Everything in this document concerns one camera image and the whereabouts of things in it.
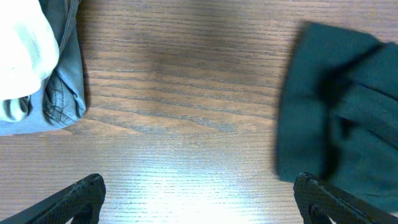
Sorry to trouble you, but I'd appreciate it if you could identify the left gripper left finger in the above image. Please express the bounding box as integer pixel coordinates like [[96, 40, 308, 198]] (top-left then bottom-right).
[[1, 174, 106, 224]]

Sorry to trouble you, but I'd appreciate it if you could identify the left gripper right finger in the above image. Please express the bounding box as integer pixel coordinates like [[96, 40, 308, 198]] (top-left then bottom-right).
[[294, 172, 397, 224]]

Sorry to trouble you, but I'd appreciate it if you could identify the black t-shirt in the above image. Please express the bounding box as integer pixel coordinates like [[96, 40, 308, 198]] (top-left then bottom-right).
[[276, 22, 397, 212]]

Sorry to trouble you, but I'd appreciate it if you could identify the khaki folded garment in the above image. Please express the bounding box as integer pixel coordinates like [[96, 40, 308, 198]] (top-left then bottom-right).
[[1, 0, 86, 136]]

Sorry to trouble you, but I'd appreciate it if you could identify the white folded shirt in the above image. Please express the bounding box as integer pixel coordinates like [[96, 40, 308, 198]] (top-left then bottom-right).
[[1, 0, 59, 123]]

